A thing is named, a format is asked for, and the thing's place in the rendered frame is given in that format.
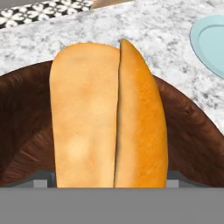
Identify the tan hot dog bun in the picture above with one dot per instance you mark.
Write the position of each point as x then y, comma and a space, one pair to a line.
108, 116

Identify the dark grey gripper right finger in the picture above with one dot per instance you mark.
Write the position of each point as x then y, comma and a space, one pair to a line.
176, 178

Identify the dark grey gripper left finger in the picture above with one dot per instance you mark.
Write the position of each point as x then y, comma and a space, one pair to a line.
43, 178

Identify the dark brown wooden bowl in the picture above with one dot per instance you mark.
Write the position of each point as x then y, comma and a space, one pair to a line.
192, 140

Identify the light blue plate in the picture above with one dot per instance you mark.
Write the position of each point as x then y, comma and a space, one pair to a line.
210, 43

